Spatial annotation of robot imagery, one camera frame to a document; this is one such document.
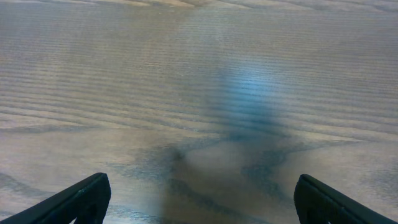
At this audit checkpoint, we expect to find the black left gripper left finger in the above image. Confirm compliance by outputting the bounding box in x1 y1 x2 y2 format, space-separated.
1 172 111 224

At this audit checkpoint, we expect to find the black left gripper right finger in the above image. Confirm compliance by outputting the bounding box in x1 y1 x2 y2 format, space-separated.
294 174 397 224

